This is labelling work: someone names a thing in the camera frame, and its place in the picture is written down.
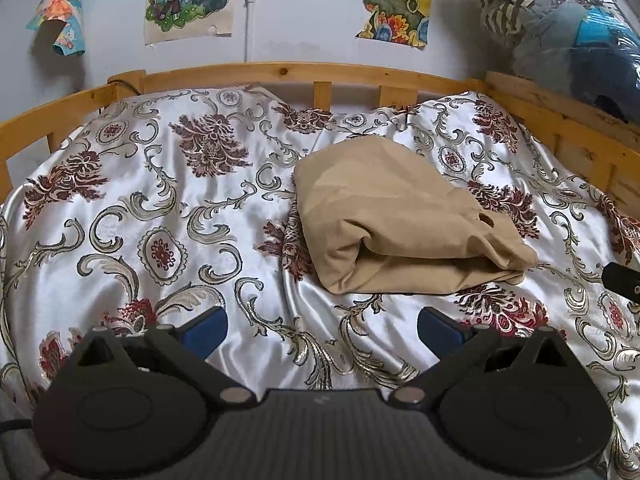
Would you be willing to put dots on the curled orange-haired figure poster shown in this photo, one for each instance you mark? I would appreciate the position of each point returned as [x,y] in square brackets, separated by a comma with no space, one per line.
[59,10]

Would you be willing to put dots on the green chibi wall poster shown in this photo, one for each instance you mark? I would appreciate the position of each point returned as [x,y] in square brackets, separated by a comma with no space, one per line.
[192,0]

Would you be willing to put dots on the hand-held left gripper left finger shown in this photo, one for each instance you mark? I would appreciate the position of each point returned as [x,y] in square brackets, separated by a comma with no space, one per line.
[205,331]

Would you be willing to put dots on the wooden bed frame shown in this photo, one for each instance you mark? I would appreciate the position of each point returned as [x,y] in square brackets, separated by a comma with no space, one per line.
[320,72]

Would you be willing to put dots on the plastic bag of bedding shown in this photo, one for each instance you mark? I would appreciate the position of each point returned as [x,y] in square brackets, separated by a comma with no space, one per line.
[565,25]

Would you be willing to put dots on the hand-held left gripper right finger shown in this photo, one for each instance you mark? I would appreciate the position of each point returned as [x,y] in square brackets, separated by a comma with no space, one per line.
[440,331]

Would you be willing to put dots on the landscape cartoon wall poster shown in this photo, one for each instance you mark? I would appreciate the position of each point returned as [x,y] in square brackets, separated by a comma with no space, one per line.
[395,0]

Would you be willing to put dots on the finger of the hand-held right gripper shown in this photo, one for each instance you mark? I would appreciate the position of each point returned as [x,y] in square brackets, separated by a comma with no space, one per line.
[624,282]

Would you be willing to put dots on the white floral satin bedspread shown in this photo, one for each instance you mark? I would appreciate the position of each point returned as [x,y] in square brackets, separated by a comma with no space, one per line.
[175,220]

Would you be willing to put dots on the tan garment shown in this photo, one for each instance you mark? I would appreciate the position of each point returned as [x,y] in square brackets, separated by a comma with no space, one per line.
[395,220]

